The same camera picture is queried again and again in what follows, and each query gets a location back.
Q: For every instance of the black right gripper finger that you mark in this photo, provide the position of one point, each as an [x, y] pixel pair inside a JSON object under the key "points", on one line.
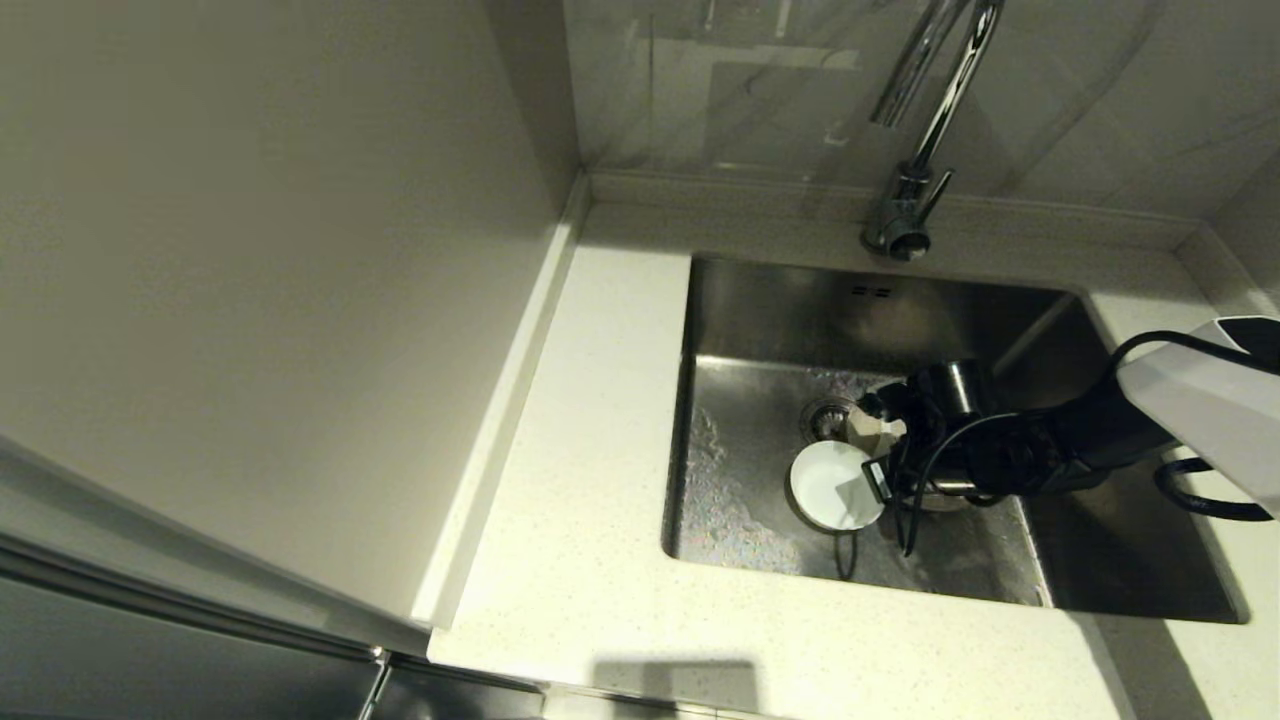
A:
{"points": [[878, 480], [878, 402]]}

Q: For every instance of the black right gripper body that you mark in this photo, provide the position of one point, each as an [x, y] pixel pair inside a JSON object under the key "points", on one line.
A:
{"points": [[990, 450]]}

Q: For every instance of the cream round plate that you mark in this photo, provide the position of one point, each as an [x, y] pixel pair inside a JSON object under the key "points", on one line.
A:
{"points": [[882, 432]]}

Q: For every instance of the white round bowl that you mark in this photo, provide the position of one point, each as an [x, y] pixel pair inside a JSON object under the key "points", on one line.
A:
{"points": [[830, 485]]}

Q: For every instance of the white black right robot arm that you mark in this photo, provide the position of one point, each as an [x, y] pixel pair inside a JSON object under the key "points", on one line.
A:
{"points": [[1200, 420]]}

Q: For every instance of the stainless steel sink basin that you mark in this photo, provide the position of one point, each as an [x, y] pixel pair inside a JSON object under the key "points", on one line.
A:
{"points": [[740, 490]]}

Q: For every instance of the round metal drain strainer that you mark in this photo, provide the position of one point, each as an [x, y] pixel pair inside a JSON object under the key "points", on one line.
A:
{"points": [[825, 420]]}

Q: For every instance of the chrome gooseneck faucet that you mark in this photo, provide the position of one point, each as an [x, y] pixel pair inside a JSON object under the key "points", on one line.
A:
{"points": [[905, 215]]}

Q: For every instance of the grey metal cabinet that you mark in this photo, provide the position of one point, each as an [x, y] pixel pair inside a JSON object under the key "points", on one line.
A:
{"points": [[150, 640]]}

